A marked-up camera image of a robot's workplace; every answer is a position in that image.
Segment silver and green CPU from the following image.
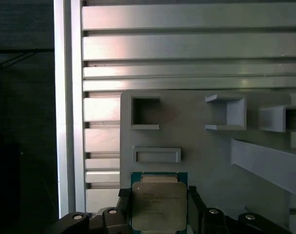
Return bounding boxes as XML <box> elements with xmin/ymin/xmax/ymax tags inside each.
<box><xmin>130</xmin><ymin>171</ymin><xmax>189</xmax><ymax>231</ymax></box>

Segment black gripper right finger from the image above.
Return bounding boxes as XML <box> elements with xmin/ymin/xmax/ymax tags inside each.
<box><xmin>188</xmin><ymin>185</ymin><xmax>291</xmax><ymax>234</ymax></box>

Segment grey plastic parts rack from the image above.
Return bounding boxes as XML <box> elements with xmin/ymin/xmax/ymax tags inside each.
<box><xmin>119</xmin><ymin>90</ymin><xmax>296</xmax><ymax>234</ymax></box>

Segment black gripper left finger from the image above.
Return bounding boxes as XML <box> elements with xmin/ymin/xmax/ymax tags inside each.
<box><xmin>44</xmin><ymin>188</ymin><xmax>133</xmax><ymax>234</ymax></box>

